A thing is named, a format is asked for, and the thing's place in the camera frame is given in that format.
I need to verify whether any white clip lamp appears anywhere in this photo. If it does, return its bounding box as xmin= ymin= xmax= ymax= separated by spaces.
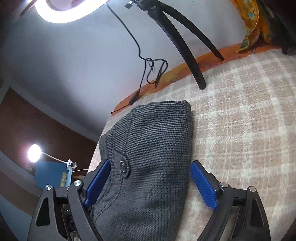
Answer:
xmin=26 ymin=143 xmax=78 ymax=173

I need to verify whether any orange patterned scarf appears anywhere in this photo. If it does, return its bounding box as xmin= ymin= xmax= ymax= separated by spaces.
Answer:
xmin=231 ymin=0 xmax=271 ymax=53

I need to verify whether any pink plaid bed sheet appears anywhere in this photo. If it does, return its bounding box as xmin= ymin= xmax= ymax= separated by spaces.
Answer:
xmin=137 ymin=50 xmax=295 ymax=240

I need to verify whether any black mini tripod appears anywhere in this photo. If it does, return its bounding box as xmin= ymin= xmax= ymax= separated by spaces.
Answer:
xmin=125 ymin=0 xmax=224 ymax=90

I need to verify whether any white ring light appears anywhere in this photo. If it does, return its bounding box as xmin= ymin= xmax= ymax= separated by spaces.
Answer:
xmin=35 ymin=1 xmax=107 ymax=24

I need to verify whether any black ring light cable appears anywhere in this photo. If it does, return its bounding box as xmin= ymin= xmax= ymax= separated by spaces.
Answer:
xmin=106 ymin=1 xmax=169 ymax=115

